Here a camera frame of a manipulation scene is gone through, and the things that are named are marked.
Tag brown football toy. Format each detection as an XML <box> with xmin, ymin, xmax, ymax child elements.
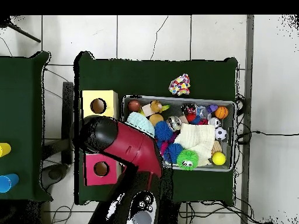
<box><xmin>127</xmin><ymin>99</ymin><xmax>141</xmax><ymax>113</ymax></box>

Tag dark green table cloth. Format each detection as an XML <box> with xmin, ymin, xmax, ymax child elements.
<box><xmin>0</xmin><ymin>51</ymin><xmax>53</xmax><ymax>202</ymax></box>
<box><xmin>74</xmin><ymin>51</ymin><xmax>238</xmax><ymax>206</ymax></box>

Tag colourful polka dot cloth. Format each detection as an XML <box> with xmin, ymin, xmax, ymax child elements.
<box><xmin>168</xmin><ymin>73</ymin><xmax>191</xmax><ymax>96</ymax></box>

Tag orange basketball toy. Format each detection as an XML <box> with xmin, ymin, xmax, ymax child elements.
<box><xmin>214</xmin><ymin>106</ymin><xmax>229</xmax><ymax>120</ymax></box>

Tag blue cylinder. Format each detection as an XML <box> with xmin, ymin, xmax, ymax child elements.
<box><xmin>0</xmin><ymin>173</ymin><xmax>20</xmax><ymax>194</ymax></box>

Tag blue spiky rubber ball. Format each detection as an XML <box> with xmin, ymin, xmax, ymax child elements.
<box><xmin>154</xmin><ymin>120</ymin><xmax>174</xmax><ymax>142</ymax></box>
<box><xmin>163</xmin><ymin>142</ymin><xmax>185</xmax><ymax>164</ymax></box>

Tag light blue waffle cloth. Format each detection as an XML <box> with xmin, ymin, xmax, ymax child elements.
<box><xmin>126</xmin><ymin>111</ymin><xmax>156</xmax><ymax>139</ymax></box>

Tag green spiky rubber ball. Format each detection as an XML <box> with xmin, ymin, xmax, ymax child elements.
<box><xmin>176</xmin><ymin>149</ymin><xmax>200</xmax><ymax>172</ymax></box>

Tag wooden box with three holes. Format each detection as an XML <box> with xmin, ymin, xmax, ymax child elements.
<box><xmin>80</xmin><ymin>89</ymin><xmax>122</xmax><ymax>187</ymax></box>

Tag silver wire mesh bin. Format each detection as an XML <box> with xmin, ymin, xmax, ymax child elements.
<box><xmin>121</xmin><ymin>94</ymin><xmax>237</xmax><ymax>173</ymax></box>

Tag cream waffle cloth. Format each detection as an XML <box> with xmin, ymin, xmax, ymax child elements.
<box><xmin>173</xmin><ymin>122</ymin><xmax>217</xmax><ymax>167</ymax></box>

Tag black and white soccer ball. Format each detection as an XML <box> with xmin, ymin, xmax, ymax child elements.
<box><xmin>214</xmin><ymin>126</ymin><xmax>228</xmax><ymax>141</ymax></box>

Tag crushed silver drink can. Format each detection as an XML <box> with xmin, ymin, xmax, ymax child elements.
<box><xmin>166</xmin><ymin>115</ymin><xmax>183</xmax><ymax>131</ymax></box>

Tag gray round floor base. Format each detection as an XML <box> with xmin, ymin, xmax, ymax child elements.
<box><xmin>41</xmin><ymin>163</ymin><xmax>69</xmax><ymax>190</ymax></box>

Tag yellow cylinder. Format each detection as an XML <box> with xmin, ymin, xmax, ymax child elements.
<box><xmin>0</xmin><ymin>142</ymin><xmax>12</xmax><ymax>158</ymax></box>

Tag yellow foam ball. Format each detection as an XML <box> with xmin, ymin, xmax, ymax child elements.
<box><xmin>211</xmin><ymin>151</ymin><xmax>227</xmax><ymax>166</ymax></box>

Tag black tripod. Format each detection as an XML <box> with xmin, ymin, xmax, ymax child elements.
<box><xmin>0</xmin><ymin>15</ymin><xmax>41</xmax><ymax>44</ymax></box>

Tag black frame stand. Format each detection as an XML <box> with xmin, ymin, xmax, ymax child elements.
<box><xmin>41</xmin><ymin>81</ymin><xmax>75</xmax><ymax>165</ymax></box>

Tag black floor cable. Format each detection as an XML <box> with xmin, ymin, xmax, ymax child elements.
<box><xmin>235</xmin><ymin>130</ymin><xmax>299</xmax><ymax>145</ymax></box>

